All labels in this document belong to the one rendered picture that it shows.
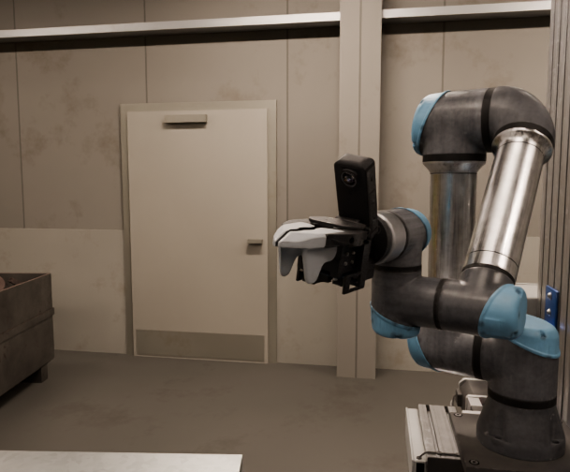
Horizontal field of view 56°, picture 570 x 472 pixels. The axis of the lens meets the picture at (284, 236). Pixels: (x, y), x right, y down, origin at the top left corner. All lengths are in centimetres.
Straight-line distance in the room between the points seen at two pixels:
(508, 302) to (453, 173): 35
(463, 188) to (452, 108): 15
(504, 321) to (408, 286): 14
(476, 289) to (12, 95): 497
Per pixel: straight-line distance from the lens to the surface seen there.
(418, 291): 80
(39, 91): 530
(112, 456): 103
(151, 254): 474
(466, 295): 78
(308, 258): 59
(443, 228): 105
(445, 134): 103
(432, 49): 448
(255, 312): 454
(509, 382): 105
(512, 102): 101
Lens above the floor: 151
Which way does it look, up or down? 6 degrees down
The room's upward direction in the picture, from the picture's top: straight up
